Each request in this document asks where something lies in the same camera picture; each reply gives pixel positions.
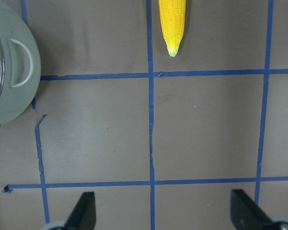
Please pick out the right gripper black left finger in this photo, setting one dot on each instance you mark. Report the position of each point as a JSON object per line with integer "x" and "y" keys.
{"x": 83, "y": 216}

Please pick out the pale green electric pot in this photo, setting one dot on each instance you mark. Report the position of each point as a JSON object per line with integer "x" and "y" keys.
{"x": 22, "y": 65}

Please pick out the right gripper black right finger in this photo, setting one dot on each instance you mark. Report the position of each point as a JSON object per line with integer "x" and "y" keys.
{"x": 245, "y": 214}

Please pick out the yellow toy corn cob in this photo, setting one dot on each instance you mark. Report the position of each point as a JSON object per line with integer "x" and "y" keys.
{"x": 172, "y": 19}

